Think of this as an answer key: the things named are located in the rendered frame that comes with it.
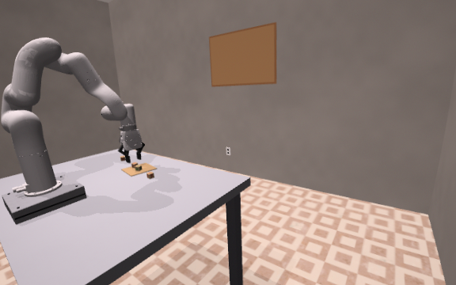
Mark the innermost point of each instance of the tan flat mat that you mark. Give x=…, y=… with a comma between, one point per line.
x=145, y=168

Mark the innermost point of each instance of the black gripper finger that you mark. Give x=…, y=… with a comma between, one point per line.
x=139, y=150
x=126, y=153

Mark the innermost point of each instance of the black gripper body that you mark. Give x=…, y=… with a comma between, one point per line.
x=131, y=139

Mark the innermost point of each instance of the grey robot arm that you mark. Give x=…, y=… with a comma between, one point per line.
x=25, y=127

